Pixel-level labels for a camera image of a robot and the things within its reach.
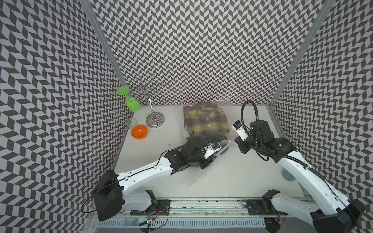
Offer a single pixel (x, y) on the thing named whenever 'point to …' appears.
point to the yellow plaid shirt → (206, 119)
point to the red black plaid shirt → (199, 106)
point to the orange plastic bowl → (139, 131)
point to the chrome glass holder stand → (153, 119)
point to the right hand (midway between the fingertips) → (238, 141)
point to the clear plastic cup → (132, 123)
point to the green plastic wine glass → (132, 103)
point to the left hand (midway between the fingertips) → (212, 157)
